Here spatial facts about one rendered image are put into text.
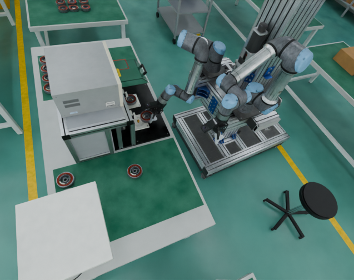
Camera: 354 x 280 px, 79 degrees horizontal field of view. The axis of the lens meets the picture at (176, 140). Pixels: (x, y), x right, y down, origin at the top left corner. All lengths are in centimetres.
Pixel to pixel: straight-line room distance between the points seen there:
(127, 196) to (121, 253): 35
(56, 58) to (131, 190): 99
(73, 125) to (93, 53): 50
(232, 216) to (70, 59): 208
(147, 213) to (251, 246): 132
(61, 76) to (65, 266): 100
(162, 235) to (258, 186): 155
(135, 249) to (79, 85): 106
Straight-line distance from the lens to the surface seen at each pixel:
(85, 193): 116
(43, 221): 117
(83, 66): 153
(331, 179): 343
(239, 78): 131
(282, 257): 267
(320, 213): 233
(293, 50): 140
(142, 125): 184
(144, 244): 153
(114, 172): 167
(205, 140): 255
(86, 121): 148
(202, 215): 162
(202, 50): 155
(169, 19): 443
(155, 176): 165
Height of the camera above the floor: 227
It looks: 57 degrees down
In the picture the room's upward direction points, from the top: 15 degrees clockwise
